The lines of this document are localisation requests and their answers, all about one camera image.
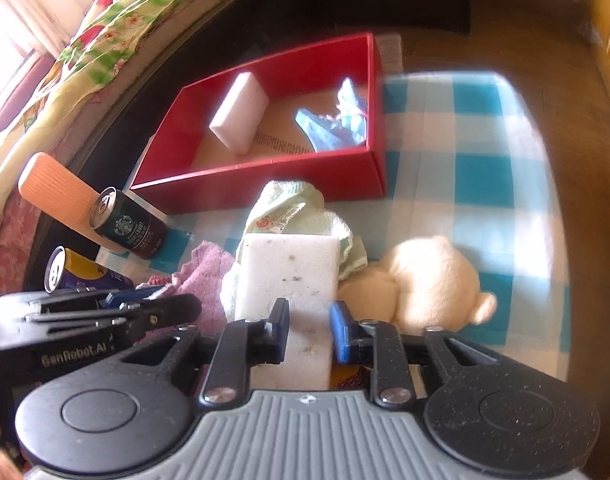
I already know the yellow purple drink can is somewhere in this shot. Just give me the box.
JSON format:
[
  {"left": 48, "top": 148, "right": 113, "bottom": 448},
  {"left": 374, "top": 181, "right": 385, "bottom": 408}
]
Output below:
[{"left": 44, "top": 246, "right": 136, "bottom": 293}]

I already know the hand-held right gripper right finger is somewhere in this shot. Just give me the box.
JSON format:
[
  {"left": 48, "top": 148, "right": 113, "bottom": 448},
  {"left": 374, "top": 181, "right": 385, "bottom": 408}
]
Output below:
[{"left": 330, "top": 301, "right": 506, "bottom": 408}]

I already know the dark coffee can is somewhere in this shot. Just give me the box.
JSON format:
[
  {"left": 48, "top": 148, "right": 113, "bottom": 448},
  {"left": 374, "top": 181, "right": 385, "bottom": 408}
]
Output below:
[{"left": 89, "top": 187, "right": 168, "bottom": 261}]

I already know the orange ribbed block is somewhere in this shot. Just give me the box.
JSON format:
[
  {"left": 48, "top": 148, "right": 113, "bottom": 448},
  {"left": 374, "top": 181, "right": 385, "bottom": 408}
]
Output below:
[{"left": 18, "top": 152, "right": 106, "bottom": 248}]

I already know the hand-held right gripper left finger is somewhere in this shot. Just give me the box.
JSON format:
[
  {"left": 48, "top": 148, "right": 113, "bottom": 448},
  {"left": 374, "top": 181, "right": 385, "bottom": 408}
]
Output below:
[{"left": 115, "top": 299, "right": 290, "bottom": 408}]

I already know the dark wooden bed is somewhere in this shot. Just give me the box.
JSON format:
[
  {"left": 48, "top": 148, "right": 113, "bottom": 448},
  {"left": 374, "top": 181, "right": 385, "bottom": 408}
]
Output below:
[{"left": 0, "top": 0, "right": 306, "bottom": 291}]

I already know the red cardboard box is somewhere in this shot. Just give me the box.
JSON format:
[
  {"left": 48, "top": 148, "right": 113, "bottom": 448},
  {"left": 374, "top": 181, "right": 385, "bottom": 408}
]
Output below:
[{"left": 130, "top": 32, "right": 388, "bottom": 216}]

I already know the pink towel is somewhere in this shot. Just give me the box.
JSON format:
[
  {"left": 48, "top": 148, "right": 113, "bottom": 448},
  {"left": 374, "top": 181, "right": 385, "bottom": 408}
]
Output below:
[{"left": 145, "top": 241, "right": 236, "bottom": 333}]

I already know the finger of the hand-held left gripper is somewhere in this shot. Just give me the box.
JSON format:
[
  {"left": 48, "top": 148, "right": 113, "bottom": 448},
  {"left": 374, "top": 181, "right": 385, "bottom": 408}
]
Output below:
[
  {"left": 0, "top": 287, "right": 161, "bottom": 313},
  {"left": 27, "top": 294, "right": 202, "bottom": 346}
]

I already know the large white sponge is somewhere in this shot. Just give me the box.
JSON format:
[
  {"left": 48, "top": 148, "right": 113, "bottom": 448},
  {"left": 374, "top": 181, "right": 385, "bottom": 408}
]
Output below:
[{"left": 234, "top": 234, "right": 341, "bottom": 391}]

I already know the maroon window seat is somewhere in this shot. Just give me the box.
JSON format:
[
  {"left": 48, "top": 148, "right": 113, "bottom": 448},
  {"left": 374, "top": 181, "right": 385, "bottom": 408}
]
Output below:
[{"left": 0, "top": 55, "right": 56, "bottom": 156}]

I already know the small white sponge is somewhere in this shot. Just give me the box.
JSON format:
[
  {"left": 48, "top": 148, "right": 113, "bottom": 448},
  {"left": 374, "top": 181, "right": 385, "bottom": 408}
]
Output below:
[{"left": 208, "top": 72, "right": 271, "bottom": 156}]

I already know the blue face mask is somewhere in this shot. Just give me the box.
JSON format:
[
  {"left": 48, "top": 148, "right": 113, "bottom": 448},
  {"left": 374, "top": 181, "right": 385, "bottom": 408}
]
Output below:
[{"left": 295, "top": 77, "right": 371, "bottom": 153}]

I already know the cream plush bear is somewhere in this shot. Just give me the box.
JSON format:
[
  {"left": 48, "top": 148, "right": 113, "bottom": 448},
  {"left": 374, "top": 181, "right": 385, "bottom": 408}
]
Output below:
[{"left": 337, "top": 235, "right": 498, "bottom": 336}]

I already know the light curtain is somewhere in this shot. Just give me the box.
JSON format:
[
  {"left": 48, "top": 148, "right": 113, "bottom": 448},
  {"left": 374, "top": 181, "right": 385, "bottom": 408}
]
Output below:
[{"left": 0, "top": 0, "right": 103, "bottom": 58}]

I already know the blue white checked cloth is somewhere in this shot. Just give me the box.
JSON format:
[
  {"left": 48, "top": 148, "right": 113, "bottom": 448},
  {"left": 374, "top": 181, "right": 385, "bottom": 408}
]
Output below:
[{"left": 97, "top": 72, "right": 573, "bottom": 386}]

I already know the pink patterned bed sheet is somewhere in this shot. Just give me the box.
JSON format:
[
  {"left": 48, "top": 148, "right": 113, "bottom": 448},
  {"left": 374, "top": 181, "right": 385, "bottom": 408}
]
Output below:
[{"left": 0, "top": 190, "right": 40, "bottom": 286}]

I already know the floral blanket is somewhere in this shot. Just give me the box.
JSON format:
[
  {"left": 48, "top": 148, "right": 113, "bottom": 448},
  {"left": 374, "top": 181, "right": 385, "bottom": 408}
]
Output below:
[{"left": 0, "top": 0, "right": 246, "bottom": 241}]

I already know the light green towel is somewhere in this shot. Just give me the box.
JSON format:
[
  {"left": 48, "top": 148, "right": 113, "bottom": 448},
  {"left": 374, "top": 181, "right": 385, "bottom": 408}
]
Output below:
[{"left": 220, "top": 180, "right": 368, "bottom": 321}]

